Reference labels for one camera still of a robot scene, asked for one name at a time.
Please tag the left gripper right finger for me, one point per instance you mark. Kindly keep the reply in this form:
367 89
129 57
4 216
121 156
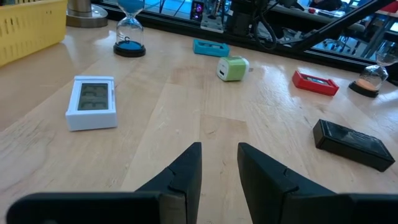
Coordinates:
264 193

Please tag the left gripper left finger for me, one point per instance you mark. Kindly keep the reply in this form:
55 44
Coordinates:
183 174

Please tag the black digital display case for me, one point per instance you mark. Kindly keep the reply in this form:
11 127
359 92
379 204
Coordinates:
348 146

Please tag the white digital display case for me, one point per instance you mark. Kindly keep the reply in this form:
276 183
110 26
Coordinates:
90 121

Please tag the blue sand hourglass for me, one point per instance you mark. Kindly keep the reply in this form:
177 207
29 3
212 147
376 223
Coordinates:
129 46

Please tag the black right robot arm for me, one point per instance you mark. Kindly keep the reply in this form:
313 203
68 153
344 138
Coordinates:
241 15

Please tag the red digital display case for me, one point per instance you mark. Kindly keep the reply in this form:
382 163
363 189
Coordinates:
314 88

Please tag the teal digital display case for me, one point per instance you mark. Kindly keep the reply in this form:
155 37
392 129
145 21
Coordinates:
196 46

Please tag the silver metal mounting plate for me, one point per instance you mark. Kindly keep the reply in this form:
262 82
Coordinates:
212 25

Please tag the orange sand hourglass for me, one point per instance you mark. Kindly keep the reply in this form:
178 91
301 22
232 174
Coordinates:
370 82

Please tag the white bulb lamp metal base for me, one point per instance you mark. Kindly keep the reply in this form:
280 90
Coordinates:
84 15

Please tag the yellow plastic basket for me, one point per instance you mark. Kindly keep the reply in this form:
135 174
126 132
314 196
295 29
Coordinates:
28 28

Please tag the green white wall charger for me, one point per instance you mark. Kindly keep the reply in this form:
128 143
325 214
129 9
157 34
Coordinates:
236 69

